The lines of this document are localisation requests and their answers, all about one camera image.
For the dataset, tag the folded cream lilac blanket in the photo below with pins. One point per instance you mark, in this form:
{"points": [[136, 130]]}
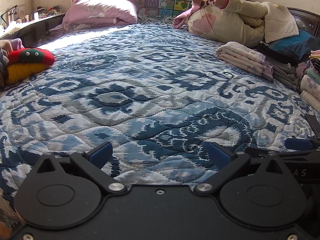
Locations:
{"points": [[245, 57]]}

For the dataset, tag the folded black clothes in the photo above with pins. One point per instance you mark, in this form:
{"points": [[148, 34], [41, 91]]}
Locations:
{"points": [[275, 51]]}

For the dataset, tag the red fleece garment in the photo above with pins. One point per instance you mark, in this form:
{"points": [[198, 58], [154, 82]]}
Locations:
{"points": [[42, 58]]}

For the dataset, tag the teal cloth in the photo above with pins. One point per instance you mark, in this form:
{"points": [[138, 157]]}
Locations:
{"points": [[295, 45]]}

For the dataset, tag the pink pillow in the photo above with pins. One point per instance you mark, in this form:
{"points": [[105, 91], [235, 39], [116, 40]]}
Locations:
{"points": [[100, 12]]}

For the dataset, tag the desk lamp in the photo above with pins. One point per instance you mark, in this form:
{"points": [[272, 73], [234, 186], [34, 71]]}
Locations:
{"points": [[10, 11]]}

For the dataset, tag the cream comforter with pink print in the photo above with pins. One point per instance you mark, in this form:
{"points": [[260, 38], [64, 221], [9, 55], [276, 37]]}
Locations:
{"points": [[225, 17]]}

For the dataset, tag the colourful alphabet foam mat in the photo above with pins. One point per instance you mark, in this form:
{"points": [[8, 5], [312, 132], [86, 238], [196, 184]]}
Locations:
{"points": [[155, 3]]}

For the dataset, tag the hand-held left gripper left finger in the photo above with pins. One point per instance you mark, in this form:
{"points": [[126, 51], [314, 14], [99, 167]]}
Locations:
{"points": [[102, 152]]}

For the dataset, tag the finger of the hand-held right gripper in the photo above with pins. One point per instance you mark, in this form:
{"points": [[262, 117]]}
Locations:
{"points": [[313, 126], [297, 143]]}

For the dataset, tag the yellow knit sweater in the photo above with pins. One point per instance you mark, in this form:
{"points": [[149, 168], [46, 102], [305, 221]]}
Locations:
{"points": [[22, 71]]}

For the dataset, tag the lilac cloth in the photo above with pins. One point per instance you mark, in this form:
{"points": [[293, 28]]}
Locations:
{"points": [[17, 44]]}

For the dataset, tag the blue patterned quilt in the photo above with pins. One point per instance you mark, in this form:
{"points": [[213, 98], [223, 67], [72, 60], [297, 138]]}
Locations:
{"points": [[150, 92]]}

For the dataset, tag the dark wooden headboard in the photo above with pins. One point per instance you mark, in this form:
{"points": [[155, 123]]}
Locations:
{"points": [[308, 21]]}

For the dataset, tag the folded grey clothes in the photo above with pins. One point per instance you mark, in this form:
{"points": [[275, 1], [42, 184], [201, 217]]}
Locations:
{"points": [[285, 73]]}

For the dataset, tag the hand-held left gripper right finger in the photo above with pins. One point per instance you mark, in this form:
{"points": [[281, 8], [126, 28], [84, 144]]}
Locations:
{"points": [[218, 153]]}

